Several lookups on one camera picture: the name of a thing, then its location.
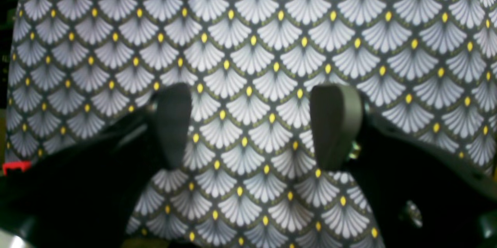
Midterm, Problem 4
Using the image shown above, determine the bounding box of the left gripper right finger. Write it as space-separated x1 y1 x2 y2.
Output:
309 84 497 248

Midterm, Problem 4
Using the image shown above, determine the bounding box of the red clip marker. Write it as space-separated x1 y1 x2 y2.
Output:
2 161 32 177

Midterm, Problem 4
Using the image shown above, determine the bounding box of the blue fan-patterned tablecloth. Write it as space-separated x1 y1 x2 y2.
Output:
5 0 496 248

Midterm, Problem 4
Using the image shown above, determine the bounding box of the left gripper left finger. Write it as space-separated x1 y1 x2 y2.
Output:
1 83 192 248

